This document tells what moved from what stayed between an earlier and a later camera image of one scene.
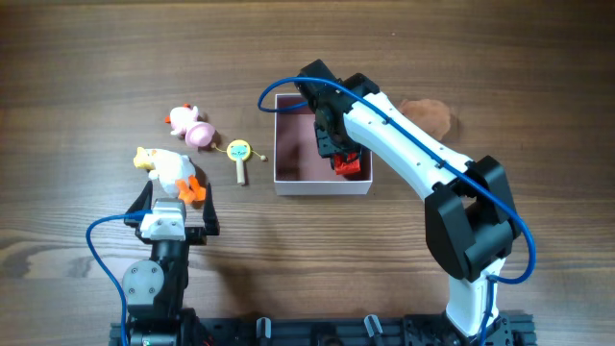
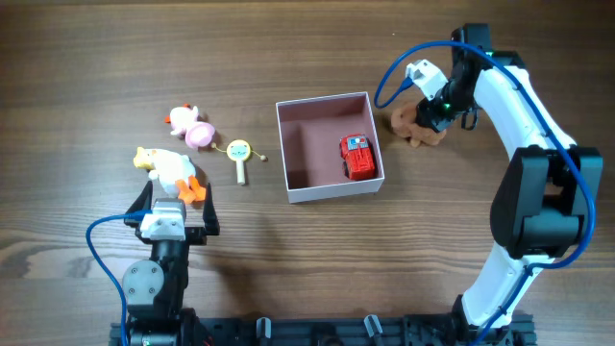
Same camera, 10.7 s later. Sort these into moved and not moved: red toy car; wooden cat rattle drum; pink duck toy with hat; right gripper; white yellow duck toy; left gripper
Moved: red toy car; right gripper
Not moved: pink duck toy with hat; left gripper; wooden cat rattle drum; white yellow duck toy
